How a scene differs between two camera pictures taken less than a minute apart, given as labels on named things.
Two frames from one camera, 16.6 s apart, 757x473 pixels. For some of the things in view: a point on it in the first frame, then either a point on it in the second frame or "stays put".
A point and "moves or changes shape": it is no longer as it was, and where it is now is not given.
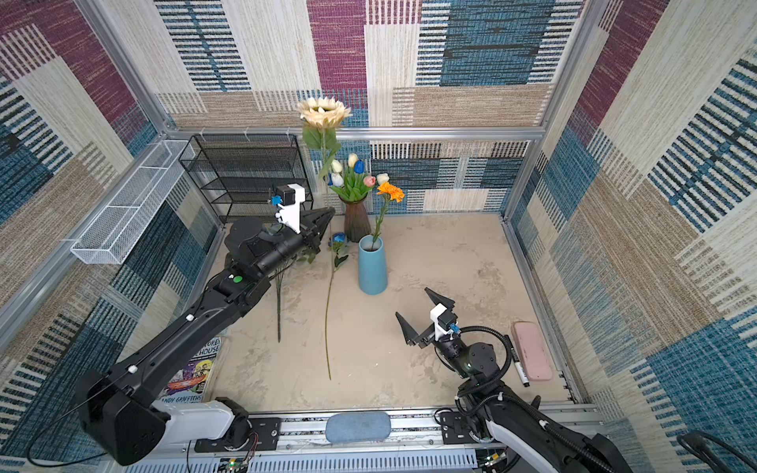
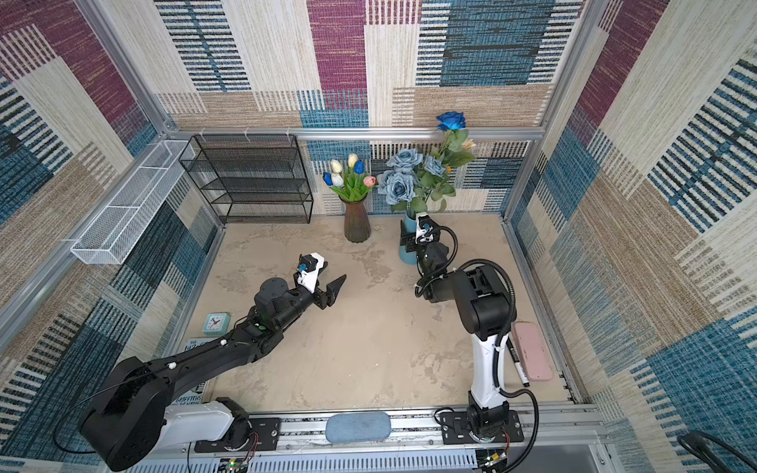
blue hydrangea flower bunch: [309, 257] moves or changes shape
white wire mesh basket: [111, 236] stays put
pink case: [532, 351] stays put
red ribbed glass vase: [357, 220] stays put
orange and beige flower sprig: [323, 113] → [468, 145]
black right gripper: [412, 337] → [409, 239]
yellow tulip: [352, 159] stays put
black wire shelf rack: [239, 173] stays put
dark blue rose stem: [336, 244] → [450, 149]
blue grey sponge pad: [358, 427] stays put
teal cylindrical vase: [373, 279] → [407, 257]
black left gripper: [309, 223] → [328, 297]
